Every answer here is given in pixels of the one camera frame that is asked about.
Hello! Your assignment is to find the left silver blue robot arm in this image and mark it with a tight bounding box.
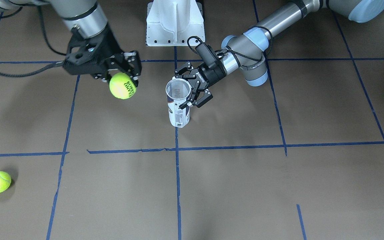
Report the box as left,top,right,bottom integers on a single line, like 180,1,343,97
175,0,384,109

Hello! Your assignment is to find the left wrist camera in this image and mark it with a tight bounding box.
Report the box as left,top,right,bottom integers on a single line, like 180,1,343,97
195,43,219,70

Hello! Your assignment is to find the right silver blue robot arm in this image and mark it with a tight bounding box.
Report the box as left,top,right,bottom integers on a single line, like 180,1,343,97
0,0,142,87

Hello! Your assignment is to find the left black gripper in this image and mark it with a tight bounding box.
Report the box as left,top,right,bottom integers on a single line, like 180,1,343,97
174,60,227,109

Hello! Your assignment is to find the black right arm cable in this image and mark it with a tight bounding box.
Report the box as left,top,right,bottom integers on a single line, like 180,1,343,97
0,7,69,78

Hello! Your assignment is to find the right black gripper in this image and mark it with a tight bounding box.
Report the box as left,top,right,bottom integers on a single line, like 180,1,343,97
63,26,142,87

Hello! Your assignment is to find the clear tennis ball can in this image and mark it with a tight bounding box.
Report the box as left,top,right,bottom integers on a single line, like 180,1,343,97
166,77,192,128

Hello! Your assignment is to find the white pedestal column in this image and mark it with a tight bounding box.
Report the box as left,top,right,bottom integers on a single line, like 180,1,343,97
145,0,206,47

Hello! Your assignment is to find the tennis ball Grand Slam print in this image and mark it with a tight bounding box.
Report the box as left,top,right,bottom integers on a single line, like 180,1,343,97
109,72,137,100

